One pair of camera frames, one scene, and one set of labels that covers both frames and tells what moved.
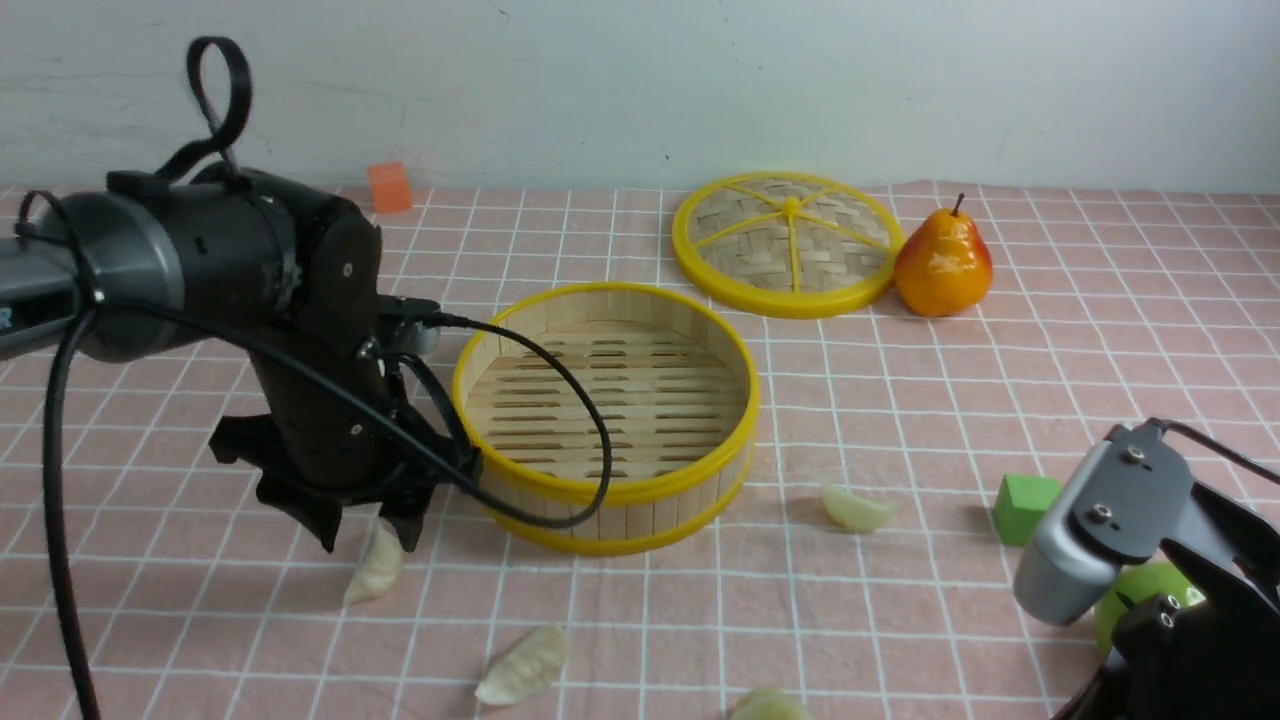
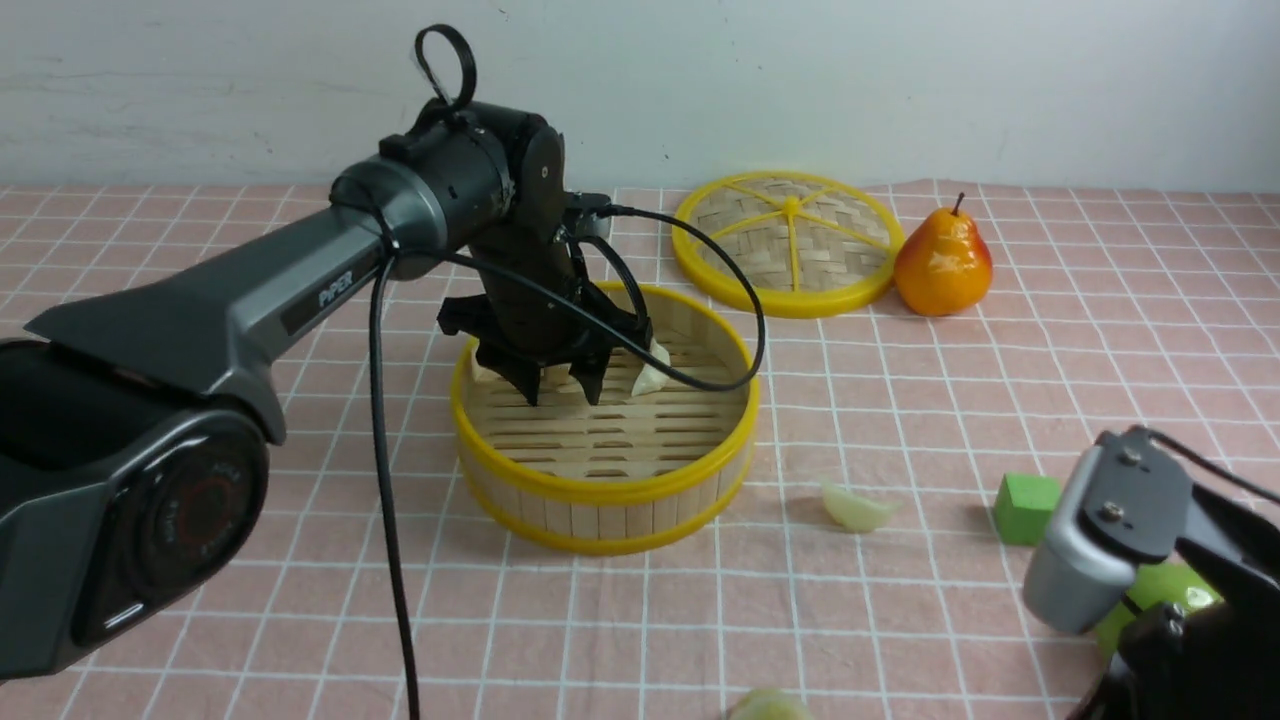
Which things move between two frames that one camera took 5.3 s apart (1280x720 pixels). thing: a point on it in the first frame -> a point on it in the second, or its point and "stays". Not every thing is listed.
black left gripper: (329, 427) -> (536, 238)
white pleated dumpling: (530, 666) -> (485, 375)
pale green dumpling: (853, 514) stays
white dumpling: (380, 570) -> (649, 378)
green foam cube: (1021, 504) stays
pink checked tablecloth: (903, 472) stays
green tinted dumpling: (769, 704) stays
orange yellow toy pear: (944, 267) stays
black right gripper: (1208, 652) stays
